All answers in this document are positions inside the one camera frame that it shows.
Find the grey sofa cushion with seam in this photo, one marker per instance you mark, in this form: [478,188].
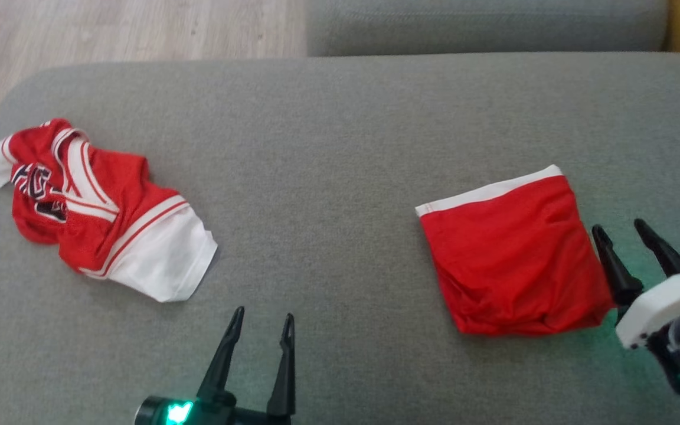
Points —
[481,23]

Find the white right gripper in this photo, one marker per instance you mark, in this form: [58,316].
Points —
[664,304]

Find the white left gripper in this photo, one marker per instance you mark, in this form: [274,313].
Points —
[210,415]

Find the red shorts with white waistband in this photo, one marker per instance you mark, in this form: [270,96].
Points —
[511,265]

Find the red and white sports jersey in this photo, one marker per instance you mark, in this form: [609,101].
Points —
[139,236]

